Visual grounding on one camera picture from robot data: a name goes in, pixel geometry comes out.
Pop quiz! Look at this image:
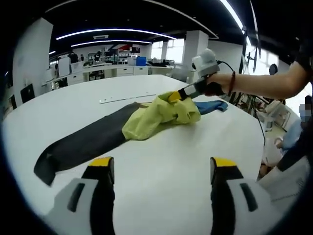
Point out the white counter row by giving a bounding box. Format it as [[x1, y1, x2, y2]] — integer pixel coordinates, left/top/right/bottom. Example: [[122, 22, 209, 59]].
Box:
[[41, 63, 177, 87]]

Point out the person's right hand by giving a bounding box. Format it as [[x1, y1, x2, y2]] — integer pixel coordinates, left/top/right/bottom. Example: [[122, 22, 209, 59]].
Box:
[[204, 72, 232, 97]]

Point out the person's black sleeve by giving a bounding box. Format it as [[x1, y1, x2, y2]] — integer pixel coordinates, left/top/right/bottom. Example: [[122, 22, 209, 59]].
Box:
[[292, 36, 313, 74]]

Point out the yellow blue grey garment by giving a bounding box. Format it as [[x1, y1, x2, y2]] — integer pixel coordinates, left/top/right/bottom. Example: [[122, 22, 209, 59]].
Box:
[[33, 92, 229, 187]]

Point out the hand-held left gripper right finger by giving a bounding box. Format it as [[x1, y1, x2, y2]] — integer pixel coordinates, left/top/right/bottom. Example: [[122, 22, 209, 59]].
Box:
[[210, 156, 282, 235]]

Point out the black cable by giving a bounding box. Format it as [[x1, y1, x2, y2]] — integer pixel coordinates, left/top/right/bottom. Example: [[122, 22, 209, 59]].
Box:
[[217, 60, 267, 148]]

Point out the dark bead bracelet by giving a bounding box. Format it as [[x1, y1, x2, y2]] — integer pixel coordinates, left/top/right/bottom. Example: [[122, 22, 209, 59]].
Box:
[[227, 70, 236, 96]]

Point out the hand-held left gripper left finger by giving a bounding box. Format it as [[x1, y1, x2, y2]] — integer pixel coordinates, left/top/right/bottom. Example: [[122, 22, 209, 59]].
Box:
[[45, 156, 115, 235]]

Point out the white office chair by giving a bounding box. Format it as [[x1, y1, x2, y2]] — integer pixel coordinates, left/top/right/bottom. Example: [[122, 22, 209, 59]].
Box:
[[263, 100, 292, 132]]

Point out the white square pillar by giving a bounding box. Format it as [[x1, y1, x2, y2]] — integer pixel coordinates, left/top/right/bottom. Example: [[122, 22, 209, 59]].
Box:
[[12, 18, 54, 99], [185, 30, 209, 74]]

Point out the white flat strip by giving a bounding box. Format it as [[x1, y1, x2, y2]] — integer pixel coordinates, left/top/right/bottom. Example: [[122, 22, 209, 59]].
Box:
[[99, 94, 157, 105]]

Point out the grey mesh office chair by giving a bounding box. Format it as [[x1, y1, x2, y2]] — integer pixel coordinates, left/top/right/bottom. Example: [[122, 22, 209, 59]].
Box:
[[258, 155, 307, 204]]

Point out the long ceiling light strip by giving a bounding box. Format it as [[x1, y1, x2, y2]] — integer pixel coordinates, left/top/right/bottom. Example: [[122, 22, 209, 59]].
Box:
[[70, 40, 153, 48], [55, 28, 177, 41], [219, 0, 253, 46]]

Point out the white upright panel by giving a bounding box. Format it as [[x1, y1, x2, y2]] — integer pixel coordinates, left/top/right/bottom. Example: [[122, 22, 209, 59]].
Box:
[[58, 56, 72, 77]]

